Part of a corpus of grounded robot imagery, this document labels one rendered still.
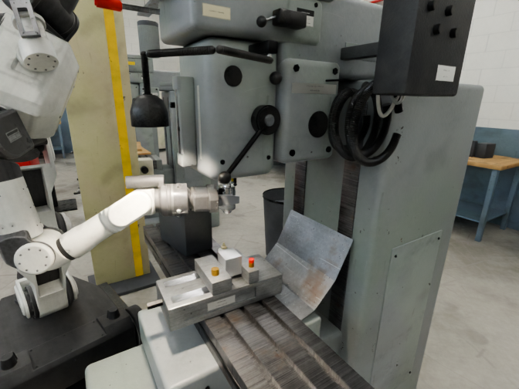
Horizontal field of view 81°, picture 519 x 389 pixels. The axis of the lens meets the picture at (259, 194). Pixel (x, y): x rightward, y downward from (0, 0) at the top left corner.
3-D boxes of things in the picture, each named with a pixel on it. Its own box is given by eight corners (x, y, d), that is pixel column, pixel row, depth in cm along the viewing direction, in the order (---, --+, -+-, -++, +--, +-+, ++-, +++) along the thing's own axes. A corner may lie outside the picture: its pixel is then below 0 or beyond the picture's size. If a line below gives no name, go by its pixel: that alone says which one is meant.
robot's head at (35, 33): (25, 59, 70) (12, 36, 63) (15, 27, 71) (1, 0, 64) (57, 56, 72) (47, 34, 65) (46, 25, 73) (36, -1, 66)
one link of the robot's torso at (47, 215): (11, 252, 114) (-23, 126, 102) (65, 238, 126) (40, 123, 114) (18, 265, 103) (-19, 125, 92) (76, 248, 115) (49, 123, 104)
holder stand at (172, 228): (186, 257, 116) (183, 208, 110) (160, 238, 131) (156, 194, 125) (212, 247, 124) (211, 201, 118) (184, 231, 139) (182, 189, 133)
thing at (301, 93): (283, 165, 78) (287, 55, 70) (237, 151, 98) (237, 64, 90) (335, 159, 88) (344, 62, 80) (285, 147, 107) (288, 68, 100)
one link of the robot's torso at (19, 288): (18, 302, 135) (11, 277, 131) (68, 285, 149) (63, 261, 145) (26, 326, 121) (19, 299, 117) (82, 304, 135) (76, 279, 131)
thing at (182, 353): (171, 430, 75) (167, 394, 71) (140, 339, 103) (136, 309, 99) (320, 347, 101) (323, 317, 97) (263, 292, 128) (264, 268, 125)
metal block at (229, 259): (225, 278, 89) (225, 260, 87) (218, 268, 94) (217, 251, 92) (242, 273, 91) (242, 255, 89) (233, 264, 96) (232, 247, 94)
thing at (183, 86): (182, 167, 75) (177, 75, 68) (177, 164, 78) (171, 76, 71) (198, 165, 77) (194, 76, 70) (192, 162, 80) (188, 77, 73)
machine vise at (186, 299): (170, 333, 79) (167, 296, 76) (157, 300, 91) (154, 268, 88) (282, 292, 96) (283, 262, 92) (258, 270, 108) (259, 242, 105)
